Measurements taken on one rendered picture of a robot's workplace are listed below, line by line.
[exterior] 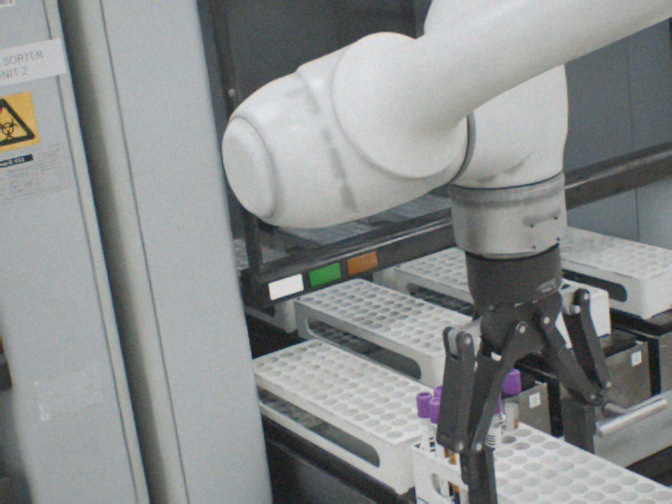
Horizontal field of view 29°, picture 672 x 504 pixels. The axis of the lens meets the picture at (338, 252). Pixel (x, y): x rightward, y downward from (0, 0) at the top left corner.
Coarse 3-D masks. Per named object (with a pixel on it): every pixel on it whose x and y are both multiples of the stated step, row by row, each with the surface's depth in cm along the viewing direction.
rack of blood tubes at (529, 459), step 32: (416, 448) 115; (512, 448) 113; (544, 448) 113; (576, 448) 111; (416, 480) 116; (512, 480) 107; (544, 480) 107; (576, 480) 106; (608, 480) 105; (640, 480) 105
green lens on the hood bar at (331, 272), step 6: (336, 264) 131; (312, 270) 130; (318, 270) 130; (324, 270) 131; (330, 270) 131; (336, 270) 131; (312, 276) 130; (318, 276) 130; (324, 276) 131; (330, 276) 131; (336, 276) 132; (312, 282) 130; (318, 282) 130; (324, 282) 131
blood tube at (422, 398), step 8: (424, 392) 113; (416, 400) 113; (424, 400) 112; (424, 408) 113; (424, 416) 113; (424, 424) 113; (424, 432) 114; (432, 432) 114; (424, 440) 114; (432, 440) 114; (424, 448) 114; (432, 448) 114; (432, 480) 115; (440, 488) 116
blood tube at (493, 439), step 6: (498, 402) 112; (498, 408) 112; (498, 414) 112; (492, 420) 112; (498, 420) 112; (492, 426) 112; (498, 426) 113; (492, 432) 113; (498, 432) 113; (486, 438) 113; (492, 438) 113; (498, 438) 113; (486, 444) 113; (492, 444) 113; (498, 444) 113
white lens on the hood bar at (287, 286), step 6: (300, 276) 129; (276, 282) 128; (282, 282) 128; (288, 282) 129; (294, 282) 129; (300, 282) 129; (270, 288) 128; (276, 288) 128; (282, 288) 128; (288, 288) 129; (294, 288) 129; (300, 288) 129; (276, 294) 128; (282, 294) 128
